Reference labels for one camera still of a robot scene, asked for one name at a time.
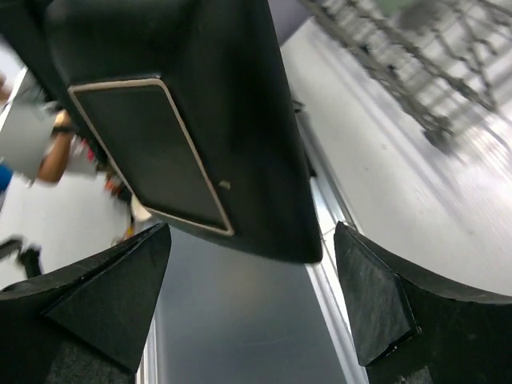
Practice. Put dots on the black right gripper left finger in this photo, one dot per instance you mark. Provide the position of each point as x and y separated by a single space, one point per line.
87 322

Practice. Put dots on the black square floral plate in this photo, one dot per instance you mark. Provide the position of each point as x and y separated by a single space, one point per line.
189 103

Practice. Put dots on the grey wire dish rack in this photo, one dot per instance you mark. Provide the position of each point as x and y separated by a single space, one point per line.
447 64

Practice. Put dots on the aluminium table front rail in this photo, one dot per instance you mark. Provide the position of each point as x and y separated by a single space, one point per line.
331 210

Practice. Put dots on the person in background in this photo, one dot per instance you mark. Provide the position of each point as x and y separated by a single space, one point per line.
37 143

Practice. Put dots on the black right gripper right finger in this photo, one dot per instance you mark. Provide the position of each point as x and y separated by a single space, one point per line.
411 325

